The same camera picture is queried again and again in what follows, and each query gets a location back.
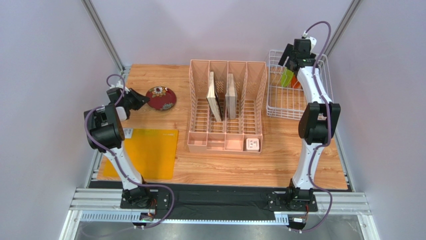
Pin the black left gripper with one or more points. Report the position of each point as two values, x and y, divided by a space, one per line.
141 99

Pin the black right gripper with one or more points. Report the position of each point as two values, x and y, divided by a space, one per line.
292 59

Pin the green plate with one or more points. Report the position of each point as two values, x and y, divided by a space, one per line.
286 77

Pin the red floral plate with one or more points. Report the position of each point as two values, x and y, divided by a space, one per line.
161 98

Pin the orange plate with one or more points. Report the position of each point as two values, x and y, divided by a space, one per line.
295 84

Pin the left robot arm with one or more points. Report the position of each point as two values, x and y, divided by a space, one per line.
105 133

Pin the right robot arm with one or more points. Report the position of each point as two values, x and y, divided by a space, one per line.
319 120

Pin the white label sticker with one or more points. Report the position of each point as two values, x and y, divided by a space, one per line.
128 133

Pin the yellow acrylic sheet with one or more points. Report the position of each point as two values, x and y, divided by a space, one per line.
153 152

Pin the pink plastic file organizer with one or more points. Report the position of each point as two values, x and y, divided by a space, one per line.
208 136

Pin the dark navy book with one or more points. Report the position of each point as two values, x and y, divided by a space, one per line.
213 99

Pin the white power adapter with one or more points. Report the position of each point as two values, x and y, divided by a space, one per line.
252 145

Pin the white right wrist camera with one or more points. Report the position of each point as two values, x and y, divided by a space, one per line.
313 41

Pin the white wire dish rack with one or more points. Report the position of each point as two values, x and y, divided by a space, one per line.
285 95

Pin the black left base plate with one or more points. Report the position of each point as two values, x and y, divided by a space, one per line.
144 198

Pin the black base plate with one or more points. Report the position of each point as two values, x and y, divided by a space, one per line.
144 198
299 201

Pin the aluminium frame rail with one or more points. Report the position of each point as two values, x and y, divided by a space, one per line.
99 26

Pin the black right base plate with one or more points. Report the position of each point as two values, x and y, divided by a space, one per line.
299 201

